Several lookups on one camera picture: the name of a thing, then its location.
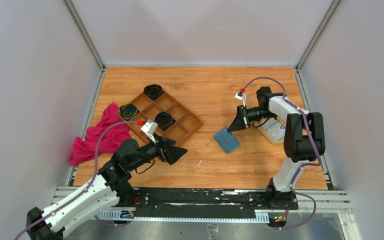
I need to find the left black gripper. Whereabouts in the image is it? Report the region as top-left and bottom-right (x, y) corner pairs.
(128, 132), (188, 171)

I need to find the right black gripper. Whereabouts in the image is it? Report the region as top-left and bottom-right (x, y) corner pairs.
(228, 104), (276, 133)

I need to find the blue leather card holder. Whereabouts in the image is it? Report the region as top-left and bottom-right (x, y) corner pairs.
(213, 127), (240, 154)

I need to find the beige oval card tray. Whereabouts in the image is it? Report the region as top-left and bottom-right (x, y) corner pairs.
(252, 117), (286, 146)

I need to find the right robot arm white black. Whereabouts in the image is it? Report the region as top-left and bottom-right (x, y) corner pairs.
(227, 87), (326, 209)

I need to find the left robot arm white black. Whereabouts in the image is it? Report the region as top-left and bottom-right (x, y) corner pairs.
(26, 134), (188, 240)

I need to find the brown wooden grid tray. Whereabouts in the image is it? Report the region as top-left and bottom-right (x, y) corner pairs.
(116, 91), (203, 147)

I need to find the pink crumpled cloth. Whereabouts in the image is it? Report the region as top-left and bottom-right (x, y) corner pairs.
(69, 103), (131, 166)

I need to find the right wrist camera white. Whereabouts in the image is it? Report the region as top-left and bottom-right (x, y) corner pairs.
(234, 91), (247, 107)

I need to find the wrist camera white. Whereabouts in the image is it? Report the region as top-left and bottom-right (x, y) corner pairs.
(140, 119), (158, 144)
(234, 91), (247, 107)

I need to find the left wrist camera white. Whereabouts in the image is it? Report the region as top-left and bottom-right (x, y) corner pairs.
(140, 119), (158, 144)

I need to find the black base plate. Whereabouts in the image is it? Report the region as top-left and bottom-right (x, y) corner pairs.
(116, 187), (299, 220)

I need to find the aluminium frame rail front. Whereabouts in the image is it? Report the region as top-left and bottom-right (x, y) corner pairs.
(51, 186), (354, 224)

